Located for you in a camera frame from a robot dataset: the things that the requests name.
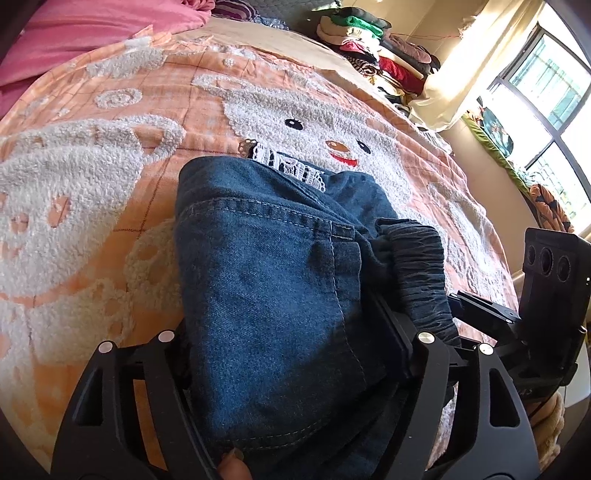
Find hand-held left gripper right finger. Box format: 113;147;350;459
369;292;542;480

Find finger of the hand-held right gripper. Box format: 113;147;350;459
449;290;525;345

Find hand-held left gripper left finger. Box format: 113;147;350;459
50;323;220;480

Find blue denim pants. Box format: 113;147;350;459
173;137;463;480

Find person's right forearm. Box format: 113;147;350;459
526;392;571;468

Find person's left hand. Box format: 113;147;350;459
217;449;254;480

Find orange patterned cloth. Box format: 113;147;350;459
527;182;576;234

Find green cloth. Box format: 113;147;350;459
461;104;533;195

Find orange and white printed blanket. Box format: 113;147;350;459
0;34;519;472

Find window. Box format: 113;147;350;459
485;22;591;232

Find cream curtain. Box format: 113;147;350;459
410;0;546;134

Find pile of clothes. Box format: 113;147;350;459
316;7;443;101

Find beige bed sheet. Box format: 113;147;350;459
185;18;372;89

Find grey padded headboard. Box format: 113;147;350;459
259;0;346;38

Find purple striped cloth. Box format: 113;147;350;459
212;0;260;20

